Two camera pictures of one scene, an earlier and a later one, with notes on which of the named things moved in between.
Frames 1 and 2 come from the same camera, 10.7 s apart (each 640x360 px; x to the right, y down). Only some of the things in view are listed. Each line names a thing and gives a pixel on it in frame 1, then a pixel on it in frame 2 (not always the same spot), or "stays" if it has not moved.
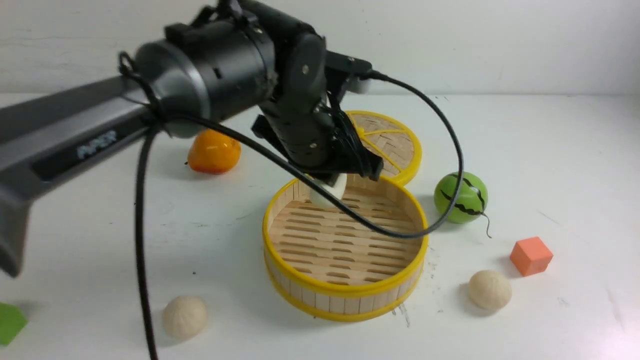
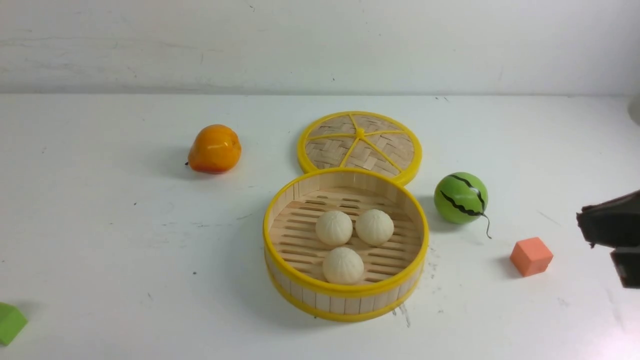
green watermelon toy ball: (472, 202) stays
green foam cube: (12, 321) stays
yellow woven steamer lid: (390, 140) stays
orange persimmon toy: (214, 151) stays
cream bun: (185, 317) → (343, 266)
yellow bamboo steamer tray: (320, 263) stays
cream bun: (338, 190) → (334, 228)
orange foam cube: (530, 256) stays
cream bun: (490, 290) → (374, 227)
